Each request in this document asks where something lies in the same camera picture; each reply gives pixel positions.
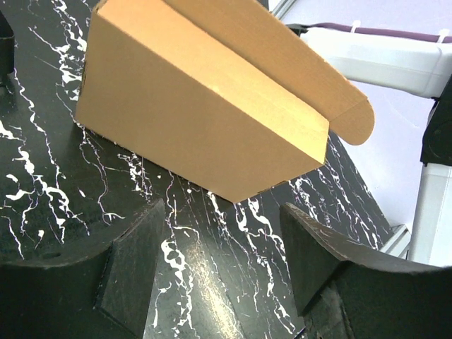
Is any aluminium frame profile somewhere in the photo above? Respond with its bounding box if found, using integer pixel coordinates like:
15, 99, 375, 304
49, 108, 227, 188
268, 0, 297, 20

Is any brown cardboard box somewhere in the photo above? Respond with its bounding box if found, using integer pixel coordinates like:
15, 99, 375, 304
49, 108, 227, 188
76, 1, 374, 203

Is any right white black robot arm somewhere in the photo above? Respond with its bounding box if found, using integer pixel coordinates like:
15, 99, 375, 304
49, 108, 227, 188
288, 20, 451, 267

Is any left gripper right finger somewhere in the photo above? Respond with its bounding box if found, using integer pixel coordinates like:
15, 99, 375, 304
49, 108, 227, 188
280, 203, 451, 338

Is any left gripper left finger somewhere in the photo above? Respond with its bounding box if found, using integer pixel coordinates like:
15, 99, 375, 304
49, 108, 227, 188
1, 199, 165, 338

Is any black marble pattern mat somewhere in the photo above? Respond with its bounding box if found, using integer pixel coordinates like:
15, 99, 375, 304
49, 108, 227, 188
1, 1, 391, 338

